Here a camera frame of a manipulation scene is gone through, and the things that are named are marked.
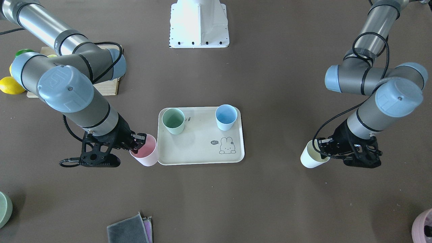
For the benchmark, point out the cream plastic cup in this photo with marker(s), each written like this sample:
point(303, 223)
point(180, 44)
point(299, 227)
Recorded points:
point(310, 158)

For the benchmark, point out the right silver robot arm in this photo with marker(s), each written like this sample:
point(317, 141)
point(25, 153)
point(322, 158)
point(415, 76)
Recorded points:
point(66, 82)

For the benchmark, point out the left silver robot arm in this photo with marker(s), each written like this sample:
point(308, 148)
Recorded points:
point(392, 93)

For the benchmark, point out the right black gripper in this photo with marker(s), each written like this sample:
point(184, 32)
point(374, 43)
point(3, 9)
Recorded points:
point(122, 134)

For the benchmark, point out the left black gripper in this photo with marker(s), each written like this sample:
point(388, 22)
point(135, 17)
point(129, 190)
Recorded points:
point(341, 135)

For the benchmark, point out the pink bowl with ice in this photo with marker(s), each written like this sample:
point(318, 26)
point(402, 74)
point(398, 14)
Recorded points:
point(421, 227)

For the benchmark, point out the blue plastic cup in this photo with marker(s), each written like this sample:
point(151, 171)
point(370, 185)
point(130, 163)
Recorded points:
point(225, 116)

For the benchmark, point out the bamboo cutting board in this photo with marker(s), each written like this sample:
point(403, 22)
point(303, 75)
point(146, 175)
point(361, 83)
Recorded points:
point(106, 88)

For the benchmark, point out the grey folded cloth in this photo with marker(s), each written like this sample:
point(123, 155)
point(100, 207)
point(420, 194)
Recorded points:
point(135, 229)

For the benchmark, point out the green bowl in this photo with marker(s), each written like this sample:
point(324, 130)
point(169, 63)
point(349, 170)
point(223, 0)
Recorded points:
point(6, 208)

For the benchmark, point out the pink plastic cup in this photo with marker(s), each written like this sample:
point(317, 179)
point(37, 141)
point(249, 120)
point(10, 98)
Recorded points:
point(147, 155)

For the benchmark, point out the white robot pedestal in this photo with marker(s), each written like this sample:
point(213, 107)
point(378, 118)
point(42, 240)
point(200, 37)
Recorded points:
point(198, 24)

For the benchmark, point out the green lime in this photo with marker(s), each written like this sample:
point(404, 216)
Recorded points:
point(22, 51)

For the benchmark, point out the green plastic cup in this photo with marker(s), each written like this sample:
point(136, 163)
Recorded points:
point(174, 120)

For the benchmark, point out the beige rabbit tray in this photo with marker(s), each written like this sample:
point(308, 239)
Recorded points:
point(201, 142)

